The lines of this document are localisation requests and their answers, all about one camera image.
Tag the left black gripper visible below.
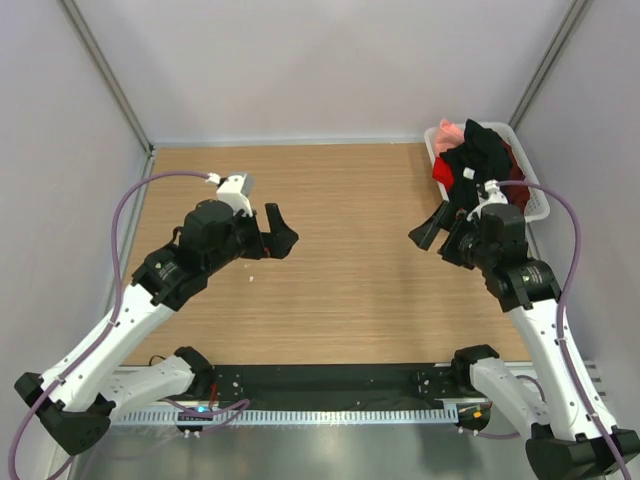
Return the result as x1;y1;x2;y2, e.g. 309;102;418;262
204;203;297;275

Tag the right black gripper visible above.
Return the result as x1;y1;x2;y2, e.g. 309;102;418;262
409;200;496;271

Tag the black t shirt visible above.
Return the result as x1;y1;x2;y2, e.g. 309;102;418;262
439;119;513;211

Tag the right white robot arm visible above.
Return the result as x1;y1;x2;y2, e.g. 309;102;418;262
409;201;639;479

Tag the red t shirt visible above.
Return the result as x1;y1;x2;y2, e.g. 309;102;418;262
432;157;455;192

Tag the maroon t shirt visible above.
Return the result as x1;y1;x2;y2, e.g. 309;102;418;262
499;139;532;211

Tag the pink t shirt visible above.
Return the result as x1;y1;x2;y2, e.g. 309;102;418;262
434;119;465;156

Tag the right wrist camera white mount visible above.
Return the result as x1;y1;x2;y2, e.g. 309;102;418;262
467;180;509;222

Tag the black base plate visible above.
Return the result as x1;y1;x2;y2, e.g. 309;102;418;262
149;363;511;404

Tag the white slotted cable duct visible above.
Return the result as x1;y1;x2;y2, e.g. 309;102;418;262
115;405;458;427

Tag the right aluminium frame post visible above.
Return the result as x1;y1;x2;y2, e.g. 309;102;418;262
508;0;593;130

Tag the aluminium frame post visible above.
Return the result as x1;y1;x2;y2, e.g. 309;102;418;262
58;0;155;156
508;0;593;130

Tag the left aluminium frame post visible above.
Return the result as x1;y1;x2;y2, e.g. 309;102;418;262
58;0;155;156

